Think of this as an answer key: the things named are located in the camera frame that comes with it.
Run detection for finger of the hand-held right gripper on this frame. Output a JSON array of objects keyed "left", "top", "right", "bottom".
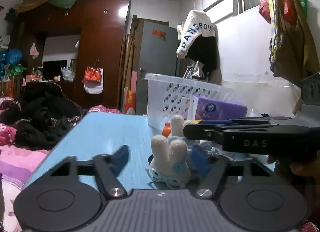
[
  {"left": 183, "top": 123, "right": 278, "bottom": 144},
  {"left": 199, "top": 116, "right": 292, "bottom": 125}
]

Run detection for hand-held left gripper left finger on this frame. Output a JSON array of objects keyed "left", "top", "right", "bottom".
[{"left": 49, "top": 145, "right": 131, "bottom": 200}]

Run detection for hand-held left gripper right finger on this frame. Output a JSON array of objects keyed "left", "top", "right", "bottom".
[{"left": 186, "top": 145, "right": 275, "bottom": 199}]

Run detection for white plush toy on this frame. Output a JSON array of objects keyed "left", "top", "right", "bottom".
[{"left": 149, "top": 115, "right": 192, "bottom": 189}]

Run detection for white plastic laundry basket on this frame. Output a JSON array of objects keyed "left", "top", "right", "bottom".
[{"left": 142, "top": 73, "right": 247, "bottom": 132}]

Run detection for person's right hand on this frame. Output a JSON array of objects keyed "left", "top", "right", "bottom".
[{"left": 267, "top": 155, "right": 320, "bottom": 180}]

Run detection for purple tissue pack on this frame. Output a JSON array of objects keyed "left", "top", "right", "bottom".
[{"left": 194, "top": 95, "right": 248, "bottom": 120}]

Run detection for orange bottle cap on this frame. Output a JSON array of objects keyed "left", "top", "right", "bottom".
[{"left": 162, "top": 123, "right": 173, "bottom": 137}]

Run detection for clear plastic wrap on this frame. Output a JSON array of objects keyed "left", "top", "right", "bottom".
[{"left": 210, "top": 146, "right": 253, "bottom": 160}]

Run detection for red yellow snack bag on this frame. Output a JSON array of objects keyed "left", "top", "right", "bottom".
[{"left": 125, "top": 90, "right": 137, "bottom": 116}]

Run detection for grey plastic crate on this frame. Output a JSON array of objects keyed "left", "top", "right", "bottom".
[{"left": 300, "top": 73, "right": 320, "bottom": 119}]

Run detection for metal folding rack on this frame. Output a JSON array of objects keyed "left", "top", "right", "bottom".
[{"left": 183, "top": 63, "right": 201, "bottom": 79}]

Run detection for white hanging bag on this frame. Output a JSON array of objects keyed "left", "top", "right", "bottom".
[{"left": 84, "top": 68, "right": 104, "bottom": 95}]

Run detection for grey metal door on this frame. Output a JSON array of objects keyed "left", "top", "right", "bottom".
[{"left": 135, "top": 18, "right": 181, "bottom": 117}]

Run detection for black hanging garment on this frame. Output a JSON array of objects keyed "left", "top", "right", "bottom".
[{"left": 187, "top": 36, "right": 222, "bottom": 84}]

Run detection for wooden boards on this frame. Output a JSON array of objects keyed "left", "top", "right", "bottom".
[{"left": 117, "top": 15, "right": 139, "bottom": 113}]

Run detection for orange plastic bag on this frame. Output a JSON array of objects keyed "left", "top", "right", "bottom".
[{"left": 82, "top": 66, "right": 103, "bottom": 84}]

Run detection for pile of black clothes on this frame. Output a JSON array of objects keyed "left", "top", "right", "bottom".
[{"left": 0, "top": 82, "right": 88, "bottom": 150}]

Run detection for yellow brown hanging bag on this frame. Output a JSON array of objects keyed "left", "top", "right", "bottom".
[{"left": 269, "top": 0, "right": 320, "bottom": 84}]

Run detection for small white plastic bag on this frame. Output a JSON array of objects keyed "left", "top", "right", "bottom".
[{"left": 61, "top": 67, "right": 76, "bottom": 82}]

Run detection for white printed hoodie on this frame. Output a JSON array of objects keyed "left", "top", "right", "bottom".
[{"left": 176, "top": 10, "right": 218, "bottom": 59}]

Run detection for brown wooden wardrobe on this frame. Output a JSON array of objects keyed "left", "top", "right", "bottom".
[{"left": 14, "top": 0, "right": 131, "bottom": 113}]

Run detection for red hanging bag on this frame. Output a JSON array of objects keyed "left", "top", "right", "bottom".
[{"left": 258, "top": 0, "right": 273, "bottom": 24}]

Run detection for green plastic bag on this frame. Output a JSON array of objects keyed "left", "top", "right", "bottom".
[{"left": 7, "top": 63, "right": 27, "bottom": 76}]

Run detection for pink white hanging packet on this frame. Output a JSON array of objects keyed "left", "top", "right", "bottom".
[{"left": 29, "top": 40, "right": 40, "bottom": 59}]

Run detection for blue plastic bag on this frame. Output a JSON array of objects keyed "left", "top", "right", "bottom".
[{"left": 0, "top": 48, "right": 23, "bottom": 68}]

